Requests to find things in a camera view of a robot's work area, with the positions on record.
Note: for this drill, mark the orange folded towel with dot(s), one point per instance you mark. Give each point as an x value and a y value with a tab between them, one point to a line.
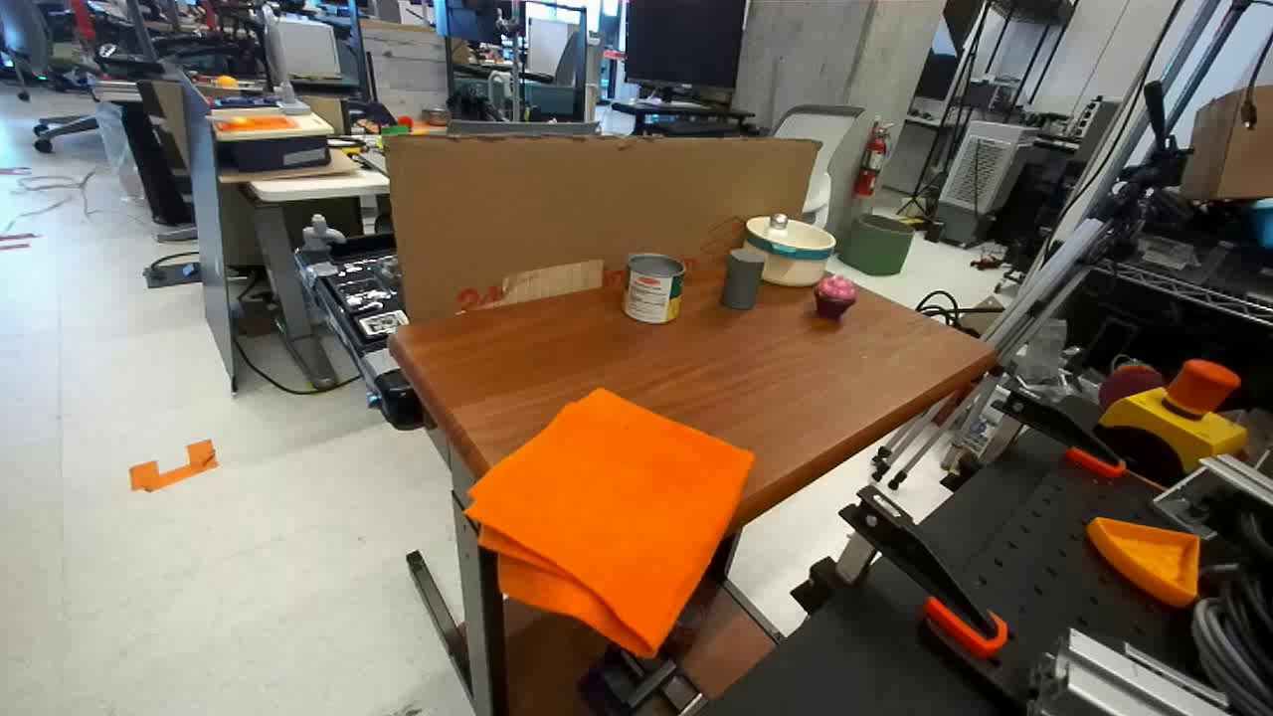
612	507

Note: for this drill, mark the open tin can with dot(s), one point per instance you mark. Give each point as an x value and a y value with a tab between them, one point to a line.
652	289

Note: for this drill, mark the brown cardboard panel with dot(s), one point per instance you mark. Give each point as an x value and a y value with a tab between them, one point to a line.
557	214

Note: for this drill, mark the cream pot with lid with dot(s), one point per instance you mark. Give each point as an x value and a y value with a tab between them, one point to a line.
789	253

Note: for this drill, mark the pink toy cupcake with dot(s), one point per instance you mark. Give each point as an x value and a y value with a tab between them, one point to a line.
834	296

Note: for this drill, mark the green bucket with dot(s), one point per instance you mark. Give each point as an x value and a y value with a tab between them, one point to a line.
876	245

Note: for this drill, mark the white office chair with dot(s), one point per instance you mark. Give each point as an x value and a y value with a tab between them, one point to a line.
822	149

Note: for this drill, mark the black tray with tags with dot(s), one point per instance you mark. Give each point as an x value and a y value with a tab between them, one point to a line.
363	298

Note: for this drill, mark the red fire extinguisher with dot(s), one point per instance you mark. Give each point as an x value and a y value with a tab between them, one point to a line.
872	159

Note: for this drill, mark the black monitor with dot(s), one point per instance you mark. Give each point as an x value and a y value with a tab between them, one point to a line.
684	45

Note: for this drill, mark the black clamp with orange grip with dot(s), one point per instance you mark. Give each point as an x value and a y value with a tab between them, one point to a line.
930	572
1064	428

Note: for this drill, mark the white desk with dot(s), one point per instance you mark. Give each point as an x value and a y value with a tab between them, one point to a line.
298	209

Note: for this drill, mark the white air conditioner unit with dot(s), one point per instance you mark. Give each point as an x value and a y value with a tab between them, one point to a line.
980	174

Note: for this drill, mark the black box with orange lid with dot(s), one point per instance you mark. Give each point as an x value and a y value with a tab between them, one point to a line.
269	136

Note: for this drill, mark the orange floor tape mark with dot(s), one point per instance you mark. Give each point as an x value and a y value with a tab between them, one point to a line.
173	466

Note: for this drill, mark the yellow emergency stop button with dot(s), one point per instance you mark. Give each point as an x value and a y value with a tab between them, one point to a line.
1174	413

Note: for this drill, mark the orange triangular plastic piece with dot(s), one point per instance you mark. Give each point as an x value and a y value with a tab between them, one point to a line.
1149	557

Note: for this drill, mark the aluminium extrusion bar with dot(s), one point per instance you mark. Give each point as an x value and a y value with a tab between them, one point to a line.
1124	681

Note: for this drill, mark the black office chair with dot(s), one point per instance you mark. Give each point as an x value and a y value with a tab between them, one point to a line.
60	124

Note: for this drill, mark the cardboard box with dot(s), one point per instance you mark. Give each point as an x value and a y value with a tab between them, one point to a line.
1231	144

